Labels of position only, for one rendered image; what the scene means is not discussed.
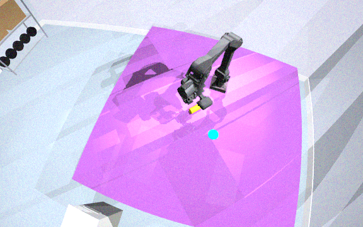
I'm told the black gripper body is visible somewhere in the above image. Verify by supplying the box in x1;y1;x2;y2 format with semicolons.
181;77;213;110

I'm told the cyan circle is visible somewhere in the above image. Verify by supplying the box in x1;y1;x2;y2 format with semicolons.
208;130;219;139

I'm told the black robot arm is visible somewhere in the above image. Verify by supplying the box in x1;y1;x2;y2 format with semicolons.
177;32;243;105

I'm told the yellow cylinder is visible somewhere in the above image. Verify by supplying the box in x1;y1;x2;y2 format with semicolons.
189;105;201;114

